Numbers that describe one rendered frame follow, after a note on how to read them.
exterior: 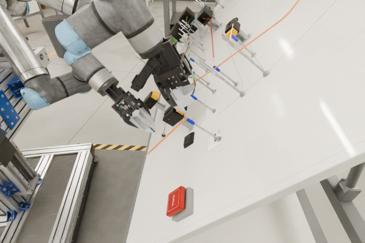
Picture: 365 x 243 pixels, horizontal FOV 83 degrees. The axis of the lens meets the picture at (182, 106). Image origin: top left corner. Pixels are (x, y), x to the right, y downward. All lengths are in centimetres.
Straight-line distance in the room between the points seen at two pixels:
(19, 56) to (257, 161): 71
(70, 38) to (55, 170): 149
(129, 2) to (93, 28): 9
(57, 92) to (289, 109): 65
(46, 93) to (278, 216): 87
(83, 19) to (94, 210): 154
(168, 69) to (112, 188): 150
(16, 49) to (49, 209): 116
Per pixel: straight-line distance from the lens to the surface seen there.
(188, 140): 60
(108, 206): 181
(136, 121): 68
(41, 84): 76
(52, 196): 176
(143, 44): 47
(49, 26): 403
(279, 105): 43
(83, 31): 48
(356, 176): 69
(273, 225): 87
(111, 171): 198
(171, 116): 61
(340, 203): 76
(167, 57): 49
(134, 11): 45
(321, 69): 43
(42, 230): 166
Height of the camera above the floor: 155
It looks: 38 degrees down
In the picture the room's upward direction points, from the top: straight up
